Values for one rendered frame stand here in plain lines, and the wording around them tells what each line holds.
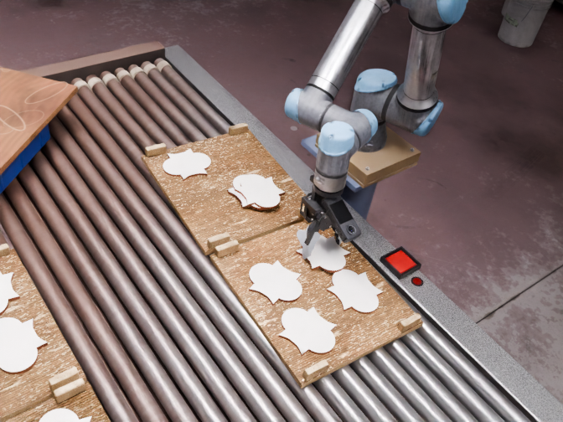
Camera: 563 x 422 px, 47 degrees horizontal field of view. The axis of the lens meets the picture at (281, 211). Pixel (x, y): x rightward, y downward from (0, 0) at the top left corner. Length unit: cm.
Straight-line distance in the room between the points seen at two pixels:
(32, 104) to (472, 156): 257
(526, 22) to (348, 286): 370
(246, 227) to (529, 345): 161
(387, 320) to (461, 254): 165
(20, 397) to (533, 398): 108
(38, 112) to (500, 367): 135
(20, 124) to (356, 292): 98
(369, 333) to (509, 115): 293
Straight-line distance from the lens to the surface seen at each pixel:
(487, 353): 160
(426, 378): 150
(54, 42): 432
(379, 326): 152
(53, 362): 142
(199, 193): 175
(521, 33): 507
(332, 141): 139
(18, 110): 189
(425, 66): 176
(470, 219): 336
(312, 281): 157
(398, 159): 201
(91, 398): 137
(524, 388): 158
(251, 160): 187
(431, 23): 164
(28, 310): 152
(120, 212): 172
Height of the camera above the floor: 211
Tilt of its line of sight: 43 degrees down
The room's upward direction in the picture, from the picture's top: 10 degrees clockwise
